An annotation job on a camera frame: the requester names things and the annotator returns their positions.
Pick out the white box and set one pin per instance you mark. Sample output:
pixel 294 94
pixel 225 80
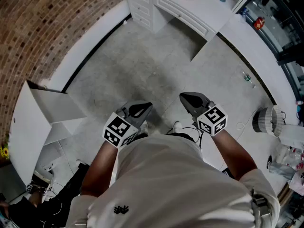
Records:
pixel 292 134

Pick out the white pleated waste basket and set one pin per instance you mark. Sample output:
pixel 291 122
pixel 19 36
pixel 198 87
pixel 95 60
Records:
pixel 268 121

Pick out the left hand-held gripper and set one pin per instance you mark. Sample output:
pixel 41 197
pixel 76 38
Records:
pixel 118 129

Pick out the person's left white shoe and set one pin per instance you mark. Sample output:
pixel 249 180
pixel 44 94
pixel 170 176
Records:
pixel 144 127

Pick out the person's white shirt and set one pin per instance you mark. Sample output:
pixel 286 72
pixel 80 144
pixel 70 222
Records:
pixel 166 179

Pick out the clear plastic bottle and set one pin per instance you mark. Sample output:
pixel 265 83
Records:
pixel 248 78

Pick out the person's right white shoe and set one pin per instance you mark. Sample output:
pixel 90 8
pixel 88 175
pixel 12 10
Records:
pixel 177 126

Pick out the white open shelf cabinet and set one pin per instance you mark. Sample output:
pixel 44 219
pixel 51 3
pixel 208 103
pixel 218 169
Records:
pixel 28 127

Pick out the pile of clear plastic bags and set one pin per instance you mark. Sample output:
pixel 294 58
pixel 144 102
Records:
pixel 289 165

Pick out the person's white shoe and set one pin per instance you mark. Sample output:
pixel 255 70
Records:
pixel 144 127
pixel 177 126

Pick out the yellow sunflower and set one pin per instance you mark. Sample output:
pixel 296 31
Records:
pixel 4 152

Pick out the person's right forearm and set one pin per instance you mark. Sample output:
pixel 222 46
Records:
pixel 232 153

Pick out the dark glass window frame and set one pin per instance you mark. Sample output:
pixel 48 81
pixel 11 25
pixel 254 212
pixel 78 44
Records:
pixel 280 32

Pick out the white desk with drawers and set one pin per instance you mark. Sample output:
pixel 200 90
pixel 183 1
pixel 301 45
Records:
pixel 202 6

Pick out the person's black trousers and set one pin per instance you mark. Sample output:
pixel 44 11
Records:
pixel 180 135

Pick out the red box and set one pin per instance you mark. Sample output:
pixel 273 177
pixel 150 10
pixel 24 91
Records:
pixel 259 23

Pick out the person's left forearm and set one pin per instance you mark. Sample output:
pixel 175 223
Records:
pixel 102 167

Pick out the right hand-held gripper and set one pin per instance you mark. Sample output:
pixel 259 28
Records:
pixel 212 120

